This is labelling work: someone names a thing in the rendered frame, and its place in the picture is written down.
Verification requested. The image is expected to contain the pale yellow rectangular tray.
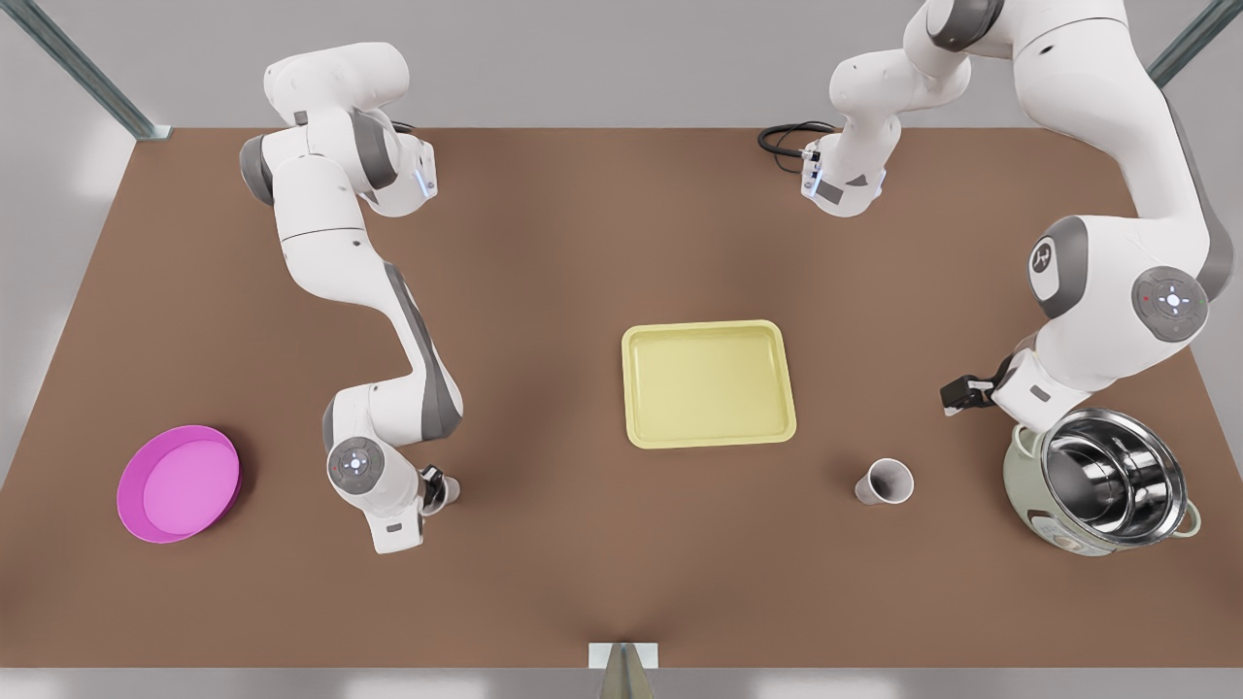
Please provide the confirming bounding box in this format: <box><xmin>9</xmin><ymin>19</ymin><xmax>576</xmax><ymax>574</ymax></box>
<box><xmin>621</xmin><ymin>319</ymin><xmax>797</xmax><ymax>449</ymax></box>

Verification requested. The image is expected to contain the pale green steel-lined pot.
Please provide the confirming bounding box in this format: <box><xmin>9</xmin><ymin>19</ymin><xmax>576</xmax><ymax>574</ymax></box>
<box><xmin>1003</xmin><ymin>408</ymin><xmax>1203</xmax><ymax>558</ymax></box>

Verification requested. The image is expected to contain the pink round plate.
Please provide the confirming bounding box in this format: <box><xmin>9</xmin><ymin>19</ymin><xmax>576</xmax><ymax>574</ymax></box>
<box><xmin>117</xmin><ymin>425</ymin><xmax>242</xmax><ymax>545</ymax></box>

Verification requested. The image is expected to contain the silver frame post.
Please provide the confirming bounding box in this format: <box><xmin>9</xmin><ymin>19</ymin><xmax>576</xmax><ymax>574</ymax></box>
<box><xmin>0</xmin><ymin>0</ymin><xmax>172</xmax><ymax>143</ymax></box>
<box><xmin>1146</xmin><ymin>0</ymin><xmax>1243</xmax><ymax>89</ymax></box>
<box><xmin>588</xmin><ymin>641</ymin><xmax>660</xmax><ymax>699</ymax></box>

